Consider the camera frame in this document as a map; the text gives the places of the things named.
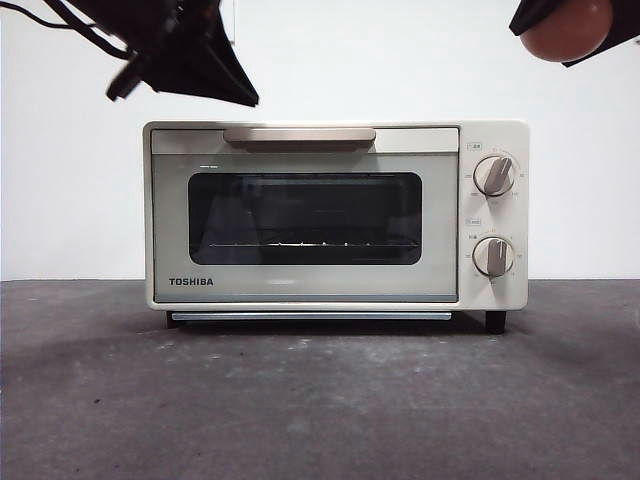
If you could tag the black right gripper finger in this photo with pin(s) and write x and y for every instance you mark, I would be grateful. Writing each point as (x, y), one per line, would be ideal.
(535, 15)
(615, 42)

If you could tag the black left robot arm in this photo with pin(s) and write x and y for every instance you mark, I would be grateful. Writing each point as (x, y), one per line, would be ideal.
(130, 20)

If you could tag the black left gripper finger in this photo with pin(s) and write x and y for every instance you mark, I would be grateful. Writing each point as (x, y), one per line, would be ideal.
(200, 65)

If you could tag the cream round oven knob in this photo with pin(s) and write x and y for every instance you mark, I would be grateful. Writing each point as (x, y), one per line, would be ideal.
(495, 176)
(494, 257)

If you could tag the black oven foot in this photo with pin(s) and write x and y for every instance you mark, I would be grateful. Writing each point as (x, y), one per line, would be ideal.
(170, 320)
(497, 322)

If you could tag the cream Toshiba toaster oven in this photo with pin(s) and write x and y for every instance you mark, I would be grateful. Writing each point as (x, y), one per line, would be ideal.
(492, 135)

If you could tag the brown egg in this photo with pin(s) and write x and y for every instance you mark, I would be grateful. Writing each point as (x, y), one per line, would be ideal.
(565, 35)

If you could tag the silver crumb tray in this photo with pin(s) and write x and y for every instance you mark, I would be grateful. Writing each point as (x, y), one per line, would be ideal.
(300, 316)

